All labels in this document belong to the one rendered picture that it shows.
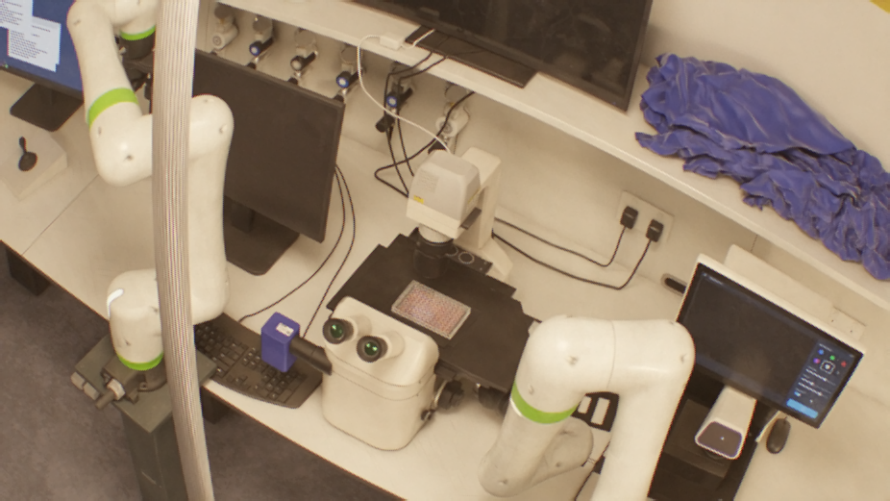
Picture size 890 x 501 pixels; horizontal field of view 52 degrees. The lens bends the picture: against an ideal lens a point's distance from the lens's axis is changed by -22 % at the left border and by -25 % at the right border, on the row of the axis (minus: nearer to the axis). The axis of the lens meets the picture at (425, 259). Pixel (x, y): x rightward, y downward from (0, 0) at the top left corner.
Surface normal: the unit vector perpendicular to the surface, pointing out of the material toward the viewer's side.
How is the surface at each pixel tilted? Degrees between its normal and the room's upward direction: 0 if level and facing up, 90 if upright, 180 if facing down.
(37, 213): 0
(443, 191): 73
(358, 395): 91
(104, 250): 0
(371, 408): 91
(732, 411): 8
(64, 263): 0
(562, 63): 86
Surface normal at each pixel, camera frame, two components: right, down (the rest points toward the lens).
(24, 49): -0.39, 0.57
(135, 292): 0.19, -0.60
